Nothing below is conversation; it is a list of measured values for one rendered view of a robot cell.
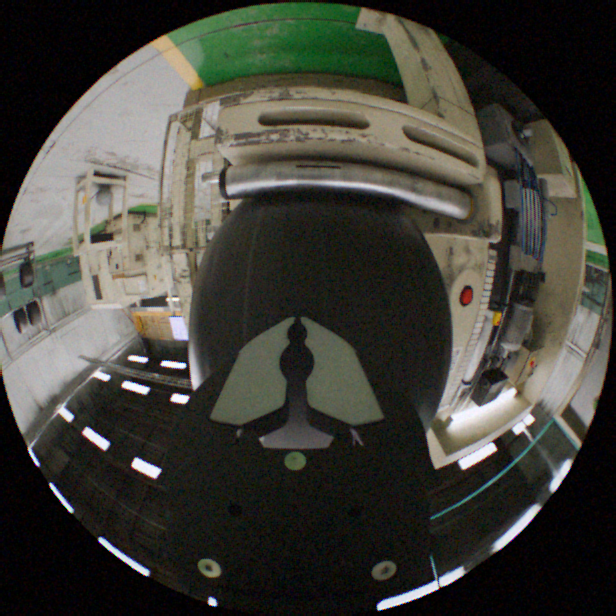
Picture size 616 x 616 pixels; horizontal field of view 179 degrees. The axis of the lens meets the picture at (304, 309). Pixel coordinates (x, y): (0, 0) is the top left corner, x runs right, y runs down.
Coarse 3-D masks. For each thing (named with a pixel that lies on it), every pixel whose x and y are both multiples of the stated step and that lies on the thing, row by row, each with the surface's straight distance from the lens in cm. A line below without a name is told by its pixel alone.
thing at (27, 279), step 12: (24, 252) 537; (0, 264) 557; (24, 264) 543; (0, 276) 525; (24, 276) 532; (36, 276) 538; (0, 288) 519; (24, 288) 551; (0, 300) 538; (36, 300) 557; (12, 312) 536; (24, 312) 531; (36, 312) 535; (24, 324) 530; (36, 324) 552; (48, 324) 543; (12, 360) 525
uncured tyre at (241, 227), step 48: (240, 240) 18; (288, 240) 17; (336, 240) 18; (384, 240) 19; (240, 288) 16; (288, 288) 15; (336, 288) 15; (384, 288) 16; (432, 288) 19; (192, 336) 20; (240, 336) 15; (384, 336) 16; (432, 336) 18; (288, 384) 15; (432, 384) 19; (288, 432) 17
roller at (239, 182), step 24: (240, 168) 25; (264, 168) 24; (288, 168) 23; (312, 168) 23; (336, 168) 24; (360, 168) 25; (384, 168) 27; (240, 192) 24; (264, 192) 24; (288, 192) 24; (312, 192) 24; (336, 192) 24; (360, 192) 24; (384, 192) 25; (408, 192) 26; (432, 192) 28; (456, 192) 32; (456, 216) 33
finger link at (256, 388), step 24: (264, 336) 11; (288, 336) 11; (240, 360) 9; (264, 360) 9; (288, 360) 10; (240, 384) 8; (264, 384) 8; (216, 408) 8; (240, 408) 8; (264, 408) 7; (288, 408) 9; (264, 432) 8
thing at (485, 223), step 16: (480, 192) 34; (496, 192) 33; (416, 208) 48; (480, 208) 33; (496, 208) 33; (416, 224) 47; (432, 224) 42; (448, 224) 37; (464, 224) 35; (480, 224) 32; (496, 224) 32; (496, 240) 33
